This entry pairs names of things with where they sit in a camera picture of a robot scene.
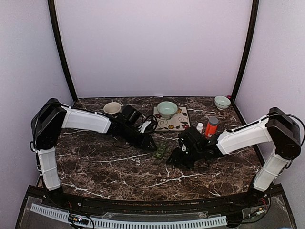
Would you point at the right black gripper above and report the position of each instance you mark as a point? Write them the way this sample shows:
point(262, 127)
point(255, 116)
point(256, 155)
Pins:
point(177, 161)

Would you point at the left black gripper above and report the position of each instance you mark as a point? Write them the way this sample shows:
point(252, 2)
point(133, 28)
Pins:
point(145, 141)

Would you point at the green pill organizer box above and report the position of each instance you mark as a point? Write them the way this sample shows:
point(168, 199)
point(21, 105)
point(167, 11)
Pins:
point(161, 148)

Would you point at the white pill bottle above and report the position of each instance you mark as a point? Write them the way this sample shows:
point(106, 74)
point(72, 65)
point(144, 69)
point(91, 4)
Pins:
point(199, 127)

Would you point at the red pill bottle grey lid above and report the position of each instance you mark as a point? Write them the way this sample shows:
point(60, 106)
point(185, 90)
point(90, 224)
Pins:
point(211, 126)

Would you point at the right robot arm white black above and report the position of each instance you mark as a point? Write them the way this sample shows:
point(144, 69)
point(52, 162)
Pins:
point(282, 129)

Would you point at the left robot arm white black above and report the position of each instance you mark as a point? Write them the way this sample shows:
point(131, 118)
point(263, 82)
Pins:
point(54, 116)

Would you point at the celadon green bowl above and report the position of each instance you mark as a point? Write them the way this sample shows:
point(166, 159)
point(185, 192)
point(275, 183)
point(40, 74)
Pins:
point(167, 109)

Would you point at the floral square coaster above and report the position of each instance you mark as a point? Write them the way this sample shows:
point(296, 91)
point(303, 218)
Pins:
point(179, 122)

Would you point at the cream ceramic mug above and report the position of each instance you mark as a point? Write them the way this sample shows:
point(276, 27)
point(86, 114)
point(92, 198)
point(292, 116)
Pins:
point(112, 108)

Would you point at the small white bowl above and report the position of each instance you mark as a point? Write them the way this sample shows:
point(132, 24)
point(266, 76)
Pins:
point(222, 102)

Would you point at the small circuit board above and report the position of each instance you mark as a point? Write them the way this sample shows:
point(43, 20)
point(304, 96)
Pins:
point(77, 220)

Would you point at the white slotted cable duct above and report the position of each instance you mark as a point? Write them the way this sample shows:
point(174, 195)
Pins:
point(99, 223)

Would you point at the black left frame post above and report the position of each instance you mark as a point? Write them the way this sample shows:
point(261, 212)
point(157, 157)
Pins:
point(60, 49)

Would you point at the black frame post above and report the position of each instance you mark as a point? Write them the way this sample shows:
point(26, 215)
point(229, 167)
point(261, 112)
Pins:
point(60, 49)
point(246, 51)

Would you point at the black right frame post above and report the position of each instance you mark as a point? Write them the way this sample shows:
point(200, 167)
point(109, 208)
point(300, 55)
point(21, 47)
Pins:
point(246, 51)

